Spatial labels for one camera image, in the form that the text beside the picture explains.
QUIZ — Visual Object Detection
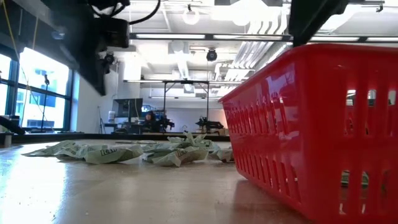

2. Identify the long ceiling light strip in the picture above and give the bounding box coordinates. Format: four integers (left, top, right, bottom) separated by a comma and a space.
129, 32, 398, 44

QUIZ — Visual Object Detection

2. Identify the round white ceiling lamp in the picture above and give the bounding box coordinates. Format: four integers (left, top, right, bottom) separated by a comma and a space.
182, 6, 201, 26

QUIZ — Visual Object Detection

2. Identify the dark computer monitor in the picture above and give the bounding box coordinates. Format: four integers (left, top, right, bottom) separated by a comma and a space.
111, 98, 144, 119

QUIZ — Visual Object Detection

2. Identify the green dollar bill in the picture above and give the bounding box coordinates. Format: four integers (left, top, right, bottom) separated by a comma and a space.
210, 147, 235, 163
148, 146, 210, 168
83, 144, 144, 166
55, 142, 109, 160
22, 139, 78, 158
341, 171, 369, 187
167, 131, 222, 152

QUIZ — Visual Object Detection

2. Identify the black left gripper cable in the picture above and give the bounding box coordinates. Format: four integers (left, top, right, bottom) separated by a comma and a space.
90, 0, 162, 26

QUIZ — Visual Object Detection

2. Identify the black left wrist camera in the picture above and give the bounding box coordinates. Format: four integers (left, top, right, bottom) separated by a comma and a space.
98, 17, 131, 50

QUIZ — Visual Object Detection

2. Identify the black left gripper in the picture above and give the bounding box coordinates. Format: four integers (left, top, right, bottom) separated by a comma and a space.
73, 18, 108, 96

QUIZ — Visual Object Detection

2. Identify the person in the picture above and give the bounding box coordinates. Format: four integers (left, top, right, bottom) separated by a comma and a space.
142, 110, 160, 134

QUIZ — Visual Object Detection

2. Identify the black ceiling rail bracket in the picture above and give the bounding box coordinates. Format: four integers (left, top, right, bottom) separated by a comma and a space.
348, 0, 386, 14

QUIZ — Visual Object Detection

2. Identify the red plastic slotted basket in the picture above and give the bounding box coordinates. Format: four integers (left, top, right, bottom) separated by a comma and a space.
219, 42, 398, 224

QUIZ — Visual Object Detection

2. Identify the black tripod stand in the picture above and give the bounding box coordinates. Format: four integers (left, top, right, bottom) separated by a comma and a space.
39, 73, 52, 132

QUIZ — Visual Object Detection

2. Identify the black background gantry frame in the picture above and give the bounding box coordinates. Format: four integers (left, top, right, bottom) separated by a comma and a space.
162, 79, 210, 127

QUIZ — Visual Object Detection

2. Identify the large window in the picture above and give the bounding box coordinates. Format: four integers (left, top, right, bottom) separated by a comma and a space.
0, 46, 75, 132

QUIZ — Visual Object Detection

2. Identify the thin yellow hanging cord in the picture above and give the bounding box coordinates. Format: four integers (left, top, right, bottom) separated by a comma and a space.
1, 0, 21, 60

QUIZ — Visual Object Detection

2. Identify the round black ceiling fixture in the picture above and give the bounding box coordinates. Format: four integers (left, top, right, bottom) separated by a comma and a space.
103, 52, 116, 66
205, 48, 218, 62

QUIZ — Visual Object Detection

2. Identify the background desk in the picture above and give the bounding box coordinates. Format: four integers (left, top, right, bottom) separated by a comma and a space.
103, 122, 146, 135

